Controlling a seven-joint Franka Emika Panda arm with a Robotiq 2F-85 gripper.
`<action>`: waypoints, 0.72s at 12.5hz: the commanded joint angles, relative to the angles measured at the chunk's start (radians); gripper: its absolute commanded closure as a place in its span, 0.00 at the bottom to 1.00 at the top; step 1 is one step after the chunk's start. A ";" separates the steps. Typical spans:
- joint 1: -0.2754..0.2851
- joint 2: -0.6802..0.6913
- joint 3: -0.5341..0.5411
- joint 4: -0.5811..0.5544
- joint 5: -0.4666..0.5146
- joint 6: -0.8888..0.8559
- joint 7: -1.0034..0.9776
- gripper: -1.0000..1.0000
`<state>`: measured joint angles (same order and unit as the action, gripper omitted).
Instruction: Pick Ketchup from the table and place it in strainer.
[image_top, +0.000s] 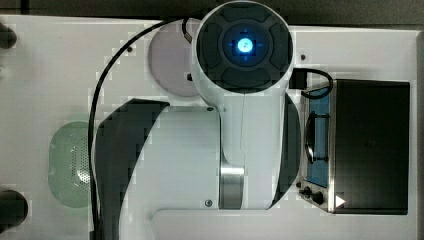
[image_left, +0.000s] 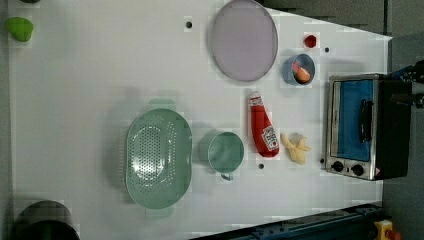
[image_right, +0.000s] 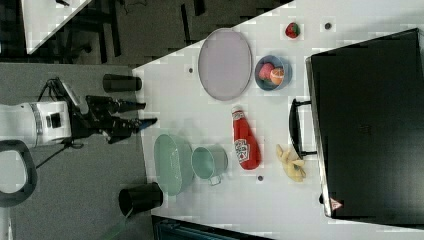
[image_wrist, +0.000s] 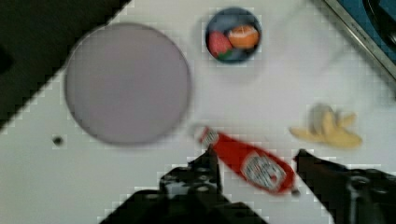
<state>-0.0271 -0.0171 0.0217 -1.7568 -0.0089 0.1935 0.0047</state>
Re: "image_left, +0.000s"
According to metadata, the black cylinder post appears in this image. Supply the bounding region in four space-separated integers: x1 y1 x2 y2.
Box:
12 200 80 240

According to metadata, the silver toaster oven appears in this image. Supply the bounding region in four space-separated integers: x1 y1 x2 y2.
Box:
325 74 412 181

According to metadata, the green mug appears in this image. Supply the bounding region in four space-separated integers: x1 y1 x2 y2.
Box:
199 130 245 181

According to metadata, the red ketchup bottle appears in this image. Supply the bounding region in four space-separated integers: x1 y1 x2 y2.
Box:
248 91 279 158

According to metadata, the green oval strainer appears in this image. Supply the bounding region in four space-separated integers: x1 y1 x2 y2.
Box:
125 99 193 211

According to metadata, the lilac round plate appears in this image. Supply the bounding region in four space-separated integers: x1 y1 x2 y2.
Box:
210 0 278 81

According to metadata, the peeled toy banana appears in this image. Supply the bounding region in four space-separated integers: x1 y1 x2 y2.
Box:
280 133 312 165

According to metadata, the yellow red emergency button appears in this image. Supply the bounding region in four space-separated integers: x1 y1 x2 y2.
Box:
374 220 402 240

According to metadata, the orange toy fruit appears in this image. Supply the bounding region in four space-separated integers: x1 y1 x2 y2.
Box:
295 67 310 83

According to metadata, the pink toy fruit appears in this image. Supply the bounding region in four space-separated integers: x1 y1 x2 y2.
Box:
292 60 299 73

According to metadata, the green clamp knob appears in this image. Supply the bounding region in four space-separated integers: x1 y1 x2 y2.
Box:
5 17 34 42

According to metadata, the blue bowl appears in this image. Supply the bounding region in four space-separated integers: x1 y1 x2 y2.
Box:
282 54 315 86

